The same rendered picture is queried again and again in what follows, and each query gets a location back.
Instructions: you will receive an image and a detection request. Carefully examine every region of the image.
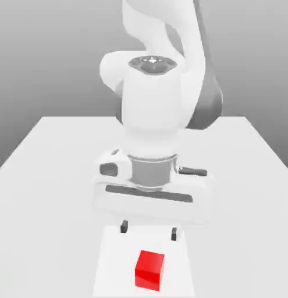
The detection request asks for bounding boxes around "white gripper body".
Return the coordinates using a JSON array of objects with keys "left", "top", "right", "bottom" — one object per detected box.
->
[{"left": 91, "top": 175, "right": 217, "bottom": 226}]

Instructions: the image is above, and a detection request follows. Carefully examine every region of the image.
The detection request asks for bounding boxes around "small red cube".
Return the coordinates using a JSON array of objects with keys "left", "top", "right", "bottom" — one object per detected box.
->
[{"left": 134, "top": 250, "right": 165, "bottom": 292}]

